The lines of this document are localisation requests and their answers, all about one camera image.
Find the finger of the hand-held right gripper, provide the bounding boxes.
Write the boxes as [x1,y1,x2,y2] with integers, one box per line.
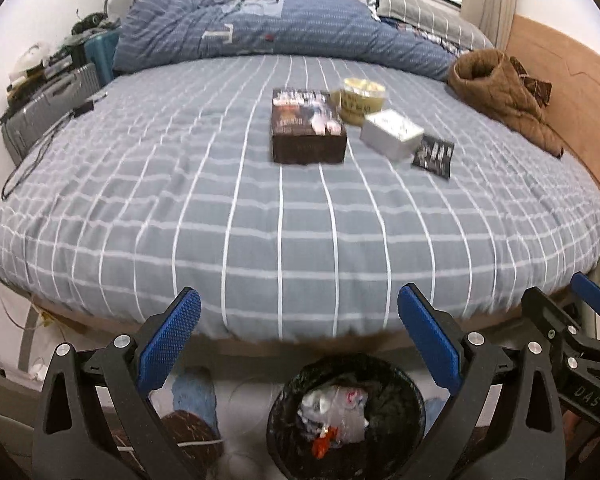
[521,286,600,373]
[569,271,600,336]

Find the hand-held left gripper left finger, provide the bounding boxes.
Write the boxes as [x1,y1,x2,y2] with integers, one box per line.
[32,286,203,480]

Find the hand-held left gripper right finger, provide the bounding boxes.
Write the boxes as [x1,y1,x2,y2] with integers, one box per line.
[397,282,568,480]

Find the clear plastic bubble wrap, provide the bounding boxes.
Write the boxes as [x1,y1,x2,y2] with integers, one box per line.
[325,385,372,443]

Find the black trash bin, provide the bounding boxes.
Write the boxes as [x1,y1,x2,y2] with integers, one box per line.
[266,353,427,480]

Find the white paper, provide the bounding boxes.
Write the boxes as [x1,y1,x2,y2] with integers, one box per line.
[300,389,332,422]

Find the black printed packet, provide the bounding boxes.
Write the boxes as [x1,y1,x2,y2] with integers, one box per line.
[411,136,455,179]

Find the white cardboard box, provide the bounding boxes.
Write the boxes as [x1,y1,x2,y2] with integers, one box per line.
[360,109,425,161]

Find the dark printed box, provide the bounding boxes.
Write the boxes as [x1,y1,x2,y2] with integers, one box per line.
[271,88,348,165]

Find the yellow paper cup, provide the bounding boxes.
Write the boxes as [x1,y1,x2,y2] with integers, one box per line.
[329,77,387,126]

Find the blue fluffy slipper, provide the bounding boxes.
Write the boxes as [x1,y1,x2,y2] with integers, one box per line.
[171,367,220,433]

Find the grey checked bed cover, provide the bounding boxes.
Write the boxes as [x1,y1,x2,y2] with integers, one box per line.
[0,52,600,343]

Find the red plastic wrapper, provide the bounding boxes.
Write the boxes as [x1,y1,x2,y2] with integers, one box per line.
[312,426,338,458]

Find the wooden headboard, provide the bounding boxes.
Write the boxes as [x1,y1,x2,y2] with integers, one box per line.
[505,14,600,201]

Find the dark brown patterned garment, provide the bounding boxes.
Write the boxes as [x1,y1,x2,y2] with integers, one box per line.
[510,55,553,108]

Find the brown quilted jacket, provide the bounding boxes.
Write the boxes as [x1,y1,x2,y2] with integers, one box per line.
[447,50,565,158]

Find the grey suitcase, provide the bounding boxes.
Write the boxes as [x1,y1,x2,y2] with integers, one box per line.
[1,62,101,166]

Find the teal suitcase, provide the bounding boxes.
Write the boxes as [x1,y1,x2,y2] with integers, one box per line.
[84,30,122,86]

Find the beige curtain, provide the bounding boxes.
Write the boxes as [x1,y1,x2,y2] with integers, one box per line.
[460,0,523,51]

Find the white plastic object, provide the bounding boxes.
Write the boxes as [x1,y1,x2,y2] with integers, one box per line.
[10,42,51,83]

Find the grey checked pillow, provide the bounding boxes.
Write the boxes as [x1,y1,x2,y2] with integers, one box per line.
[367,0,496,51]

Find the black tangled items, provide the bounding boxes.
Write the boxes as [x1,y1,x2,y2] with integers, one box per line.
[72,10,121,37]

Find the blue striped duvet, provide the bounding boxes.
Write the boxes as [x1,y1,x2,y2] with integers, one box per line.
[112,0,481,81]

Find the wooden bed frame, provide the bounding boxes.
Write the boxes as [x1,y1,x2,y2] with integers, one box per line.
[30,295,571,357]

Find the black adapter with cable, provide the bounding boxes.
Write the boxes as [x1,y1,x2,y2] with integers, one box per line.
[1,92,110,201]

